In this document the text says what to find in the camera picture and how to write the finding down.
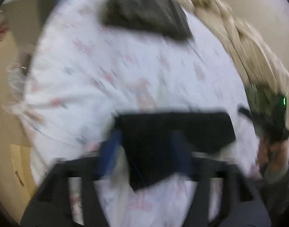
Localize black pants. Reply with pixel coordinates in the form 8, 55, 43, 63
114, 112, 236, 191

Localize person's right hand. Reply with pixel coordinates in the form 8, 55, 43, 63
256, 137, 289, 181

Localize olive green garment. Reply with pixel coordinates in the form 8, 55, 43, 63
245, 84, 287, 117

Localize cream crumpled comforter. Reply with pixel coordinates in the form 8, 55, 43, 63
176, 0, 289, 94

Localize white floral bed sheet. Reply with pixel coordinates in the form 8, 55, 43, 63
12, 0, 258, 226

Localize folded camouflage pants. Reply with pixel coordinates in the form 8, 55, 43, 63
103, 0, 193, 41

